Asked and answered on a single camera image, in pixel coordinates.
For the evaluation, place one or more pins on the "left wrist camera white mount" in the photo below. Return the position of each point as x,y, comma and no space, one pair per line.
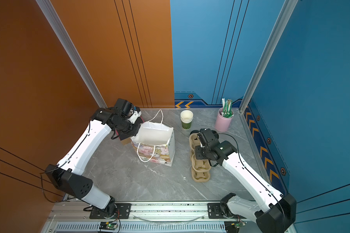
135,114

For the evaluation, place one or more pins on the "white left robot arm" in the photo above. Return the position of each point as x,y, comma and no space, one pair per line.
67,174

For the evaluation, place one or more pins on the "pink straw holder cup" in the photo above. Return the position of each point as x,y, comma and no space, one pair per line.
223,123

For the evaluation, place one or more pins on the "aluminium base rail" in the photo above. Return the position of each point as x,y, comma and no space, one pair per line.
148,217

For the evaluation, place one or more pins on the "bundle of wrapped straws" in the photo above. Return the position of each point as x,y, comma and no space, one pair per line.
227,108

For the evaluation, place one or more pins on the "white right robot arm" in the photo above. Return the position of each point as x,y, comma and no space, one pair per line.
271,210

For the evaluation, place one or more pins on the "cardboard napkin box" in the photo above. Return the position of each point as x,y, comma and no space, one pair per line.
124,137

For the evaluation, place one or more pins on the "stack of pulp cup carriers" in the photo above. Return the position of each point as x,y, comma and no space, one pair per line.
200,169

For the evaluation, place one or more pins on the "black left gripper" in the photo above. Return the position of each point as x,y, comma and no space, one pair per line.
136,129

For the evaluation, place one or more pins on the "single pulp cup carrier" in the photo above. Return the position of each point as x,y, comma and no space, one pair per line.
194,141

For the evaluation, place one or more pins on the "cartoon animal paper gift bag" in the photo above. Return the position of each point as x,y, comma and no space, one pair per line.
155,142

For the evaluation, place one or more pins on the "stack of green paper cups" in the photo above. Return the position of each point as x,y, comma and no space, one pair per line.
186,117

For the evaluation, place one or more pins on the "small green circuit board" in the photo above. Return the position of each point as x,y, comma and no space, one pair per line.
108,226

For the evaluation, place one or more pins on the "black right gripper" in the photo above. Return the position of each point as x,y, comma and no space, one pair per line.
198,153

